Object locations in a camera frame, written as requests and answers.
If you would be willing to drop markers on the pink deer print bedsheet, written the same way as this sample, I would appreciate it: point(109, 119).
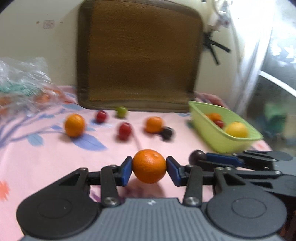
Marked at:
point(35, 150)

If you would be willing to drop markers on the red cherry tomato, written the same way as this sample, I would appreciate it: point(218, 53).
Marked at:
point(124, 131)

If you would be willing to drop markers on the dark purple plum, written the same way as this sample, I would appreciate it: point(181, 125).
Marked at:
point(166, 133)
point(196, 157)

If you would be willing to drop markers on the orange tomato with stem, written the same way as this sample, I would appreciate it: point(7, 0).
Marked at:
point(214, 116)

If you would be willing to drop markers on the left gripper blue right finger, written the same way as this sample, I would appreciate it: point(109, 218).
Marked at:
point(189, 176)

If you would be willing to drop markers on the green tomato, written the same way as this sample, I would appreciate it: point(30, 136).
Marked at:
point(121, 112)

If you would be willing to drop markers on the orange tangerine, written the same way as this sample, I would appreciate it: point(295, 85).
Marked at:
point(149, 166)
point(154, 124)
point(74, 125)

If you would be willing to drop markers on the large yellow grapefruit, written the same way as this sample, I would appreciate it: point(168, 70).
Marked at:
point(237, 129)

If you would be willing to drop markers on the frosted glass window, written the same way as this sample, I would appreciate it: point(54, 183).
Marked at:
point(267, 97)

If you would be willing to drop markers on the dark purple plum back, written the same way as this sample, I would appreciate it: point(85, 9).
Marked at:
point(196, 157)

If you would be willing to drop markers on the green plastic basket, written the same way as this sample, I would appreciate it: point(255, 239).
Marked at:
point(215, 136)

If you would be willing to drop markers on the brown woven seat cushion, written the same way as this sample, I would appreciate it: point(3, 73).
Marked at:
point(143, 55)

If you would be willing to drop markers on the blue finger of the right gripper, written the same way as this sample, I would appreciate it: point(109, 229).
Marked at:
point(225, 159)

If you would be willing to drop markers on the small red tomato back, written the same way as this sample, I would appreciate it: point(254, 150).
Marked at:
point(101, 116)

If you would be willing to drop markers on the white power strip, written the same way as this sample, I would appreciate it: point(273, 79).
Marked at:
point(219, 15)

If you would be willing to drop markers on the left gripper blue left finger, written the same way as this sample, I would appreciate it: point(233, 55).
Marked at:
point(112, 176)

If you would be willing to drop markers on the clear plastic bag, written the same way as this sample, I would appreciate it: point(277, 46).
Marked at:
point(26, 87)

